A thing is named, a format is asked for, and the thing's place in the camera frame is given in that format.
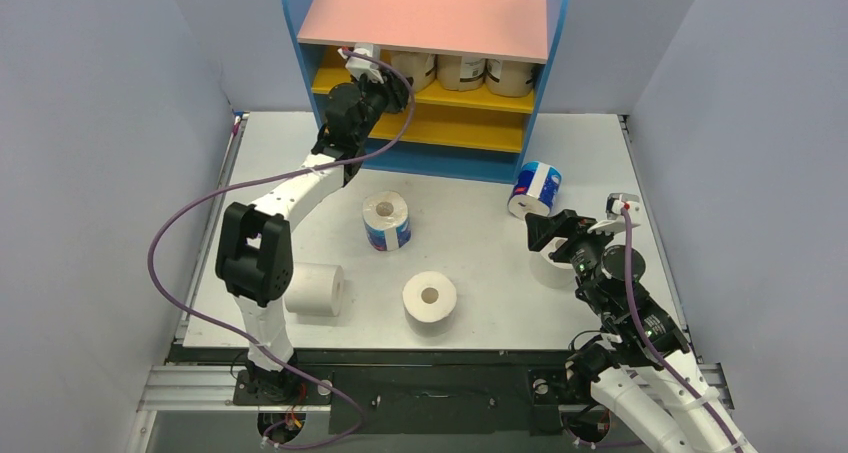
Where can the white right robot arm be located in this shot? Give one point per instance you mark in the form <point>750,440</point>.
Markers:
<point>642,368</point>

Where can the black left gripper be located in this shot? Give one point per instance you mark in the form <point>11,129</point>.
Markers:
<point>394,89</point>

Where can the blue roll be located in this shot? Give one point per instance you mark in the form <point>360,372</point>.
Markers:
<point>535,190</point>
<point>386,219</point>

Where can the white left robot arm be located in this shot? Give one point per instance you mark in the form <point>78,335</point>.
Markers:
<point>255,257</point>

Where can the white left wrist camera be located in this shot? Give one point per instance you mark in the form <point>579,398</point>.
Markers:
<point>359,62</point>

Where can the white roll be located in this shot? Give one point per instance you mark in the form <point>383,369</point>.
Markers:
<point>315,290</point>
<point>429,297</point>
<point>551,274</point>

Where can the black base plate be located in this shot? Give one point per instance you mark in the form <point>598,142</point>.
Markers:
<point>390,391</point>

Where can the brown printed paper roll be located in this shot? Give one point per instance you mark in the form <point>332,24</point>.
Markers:
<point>418,68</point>

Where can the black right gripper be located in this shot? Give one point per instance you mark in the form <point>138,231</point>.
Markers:
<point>565,232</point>

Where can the blue shelf with coloured boards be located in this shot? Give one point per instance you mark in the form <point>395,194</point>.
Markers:
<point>473,135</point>

